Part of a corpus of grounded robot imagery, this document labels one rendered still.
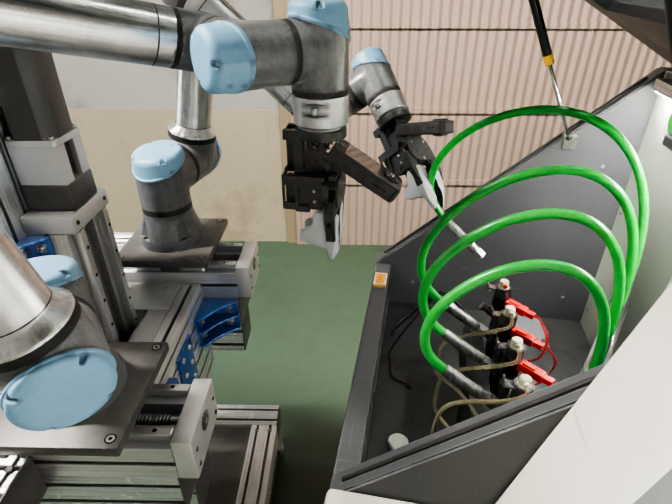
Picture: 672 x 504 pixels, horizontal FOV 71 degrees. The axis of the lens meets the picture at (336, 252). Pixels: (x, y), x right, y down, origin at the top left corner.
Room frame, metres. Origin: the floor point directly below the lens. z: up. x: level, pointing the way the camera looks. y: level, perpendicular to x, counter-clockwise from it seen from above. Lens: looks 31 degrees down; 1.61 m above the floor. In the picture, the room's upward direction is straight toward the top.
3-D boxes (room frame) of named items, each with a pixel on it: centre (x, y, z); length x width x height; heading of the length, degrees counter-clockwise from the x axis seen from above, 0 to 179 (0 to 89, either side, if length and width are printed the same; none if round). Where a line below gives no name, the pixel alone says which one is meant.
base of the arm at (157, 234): (1.03, 0.41, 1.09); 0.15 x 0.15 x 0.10
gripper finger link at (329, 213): (0.62, 0.01, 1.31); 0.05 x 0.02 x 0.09; 170
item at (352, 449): (0.75, -0.07, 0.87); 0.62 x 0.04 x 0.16; 170
